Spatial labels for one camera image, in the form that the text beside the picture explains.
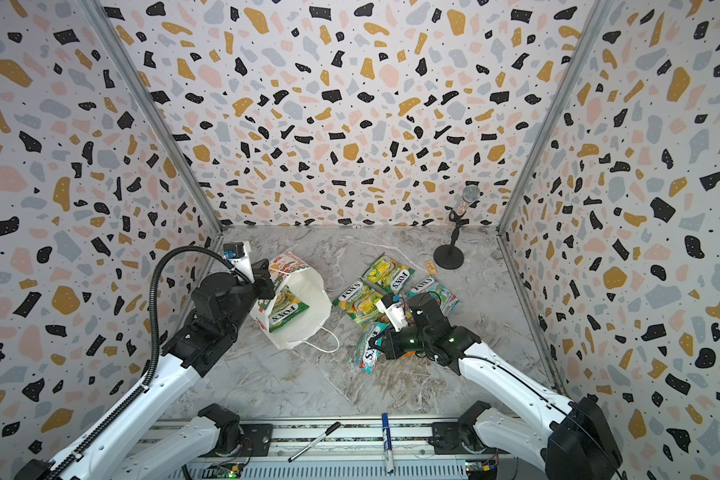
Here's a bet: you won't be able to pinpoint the teal pink snack packet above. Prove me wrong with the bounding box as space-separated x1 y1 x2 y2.
407 276 459 316

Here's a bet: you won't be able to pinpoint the green yellow spring tea packet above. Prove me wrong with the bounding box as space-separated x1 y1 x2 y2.
268 286 310 332

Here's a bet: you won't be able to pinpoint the white paper bag red flowers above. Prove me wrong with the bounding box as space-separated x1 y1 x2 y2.
250 252 341 354

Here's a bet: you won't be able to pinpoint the yellow green snack packet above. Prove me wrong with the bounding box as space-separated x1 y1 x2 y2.
362 253 415 294

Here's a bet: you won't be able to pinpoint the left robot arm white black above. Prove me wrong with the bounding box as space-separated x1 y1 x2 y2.
16 256 275 479

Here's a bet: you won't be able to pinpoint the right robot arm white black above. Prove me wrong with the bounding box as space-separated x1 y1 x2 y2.
368 293 623 479

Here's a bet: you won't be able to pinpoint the microphone on black stand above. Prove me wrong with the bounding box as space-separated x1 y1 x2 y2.
433 185 480 270

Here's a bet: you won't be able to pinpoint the blue white marker pen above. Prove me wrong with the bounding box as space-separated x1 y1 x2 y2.
381 413 395 474

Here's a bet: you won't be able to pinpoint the right circuit board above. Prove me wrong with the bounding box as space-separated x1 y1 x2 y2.
465 460 498 480

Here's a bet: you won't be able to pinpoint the circuit board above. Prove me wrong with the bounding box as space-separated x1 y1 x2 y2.
201 463 245 480
465 460 498 480

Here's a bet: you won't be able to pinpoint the left circuit board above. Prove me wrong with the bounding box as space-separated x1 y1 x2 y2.
201 463 245 480

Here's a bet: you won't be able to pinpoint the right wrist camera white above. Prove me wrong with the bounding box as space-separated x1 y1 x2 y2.
375 293 408 332

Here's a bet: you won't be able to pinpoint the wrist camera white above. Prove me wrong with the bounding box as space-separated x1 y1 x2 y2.
375 293 408 332
223 241 254 283

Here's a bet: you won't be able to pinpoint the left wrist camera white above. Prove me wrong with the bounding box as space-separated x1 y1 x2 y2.
223 241 254 283

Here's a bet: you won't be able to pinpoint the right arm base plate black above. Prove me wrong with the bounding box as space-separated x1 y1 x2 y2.
427 422 506 456

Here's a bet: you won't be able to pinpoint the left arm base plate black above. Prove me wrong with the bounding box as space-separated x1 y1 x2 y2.
212 423 274 458

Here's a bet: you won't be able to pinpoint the aluminium mounting rail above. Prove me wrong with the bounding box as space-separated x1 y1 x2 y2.
92 415 607 480

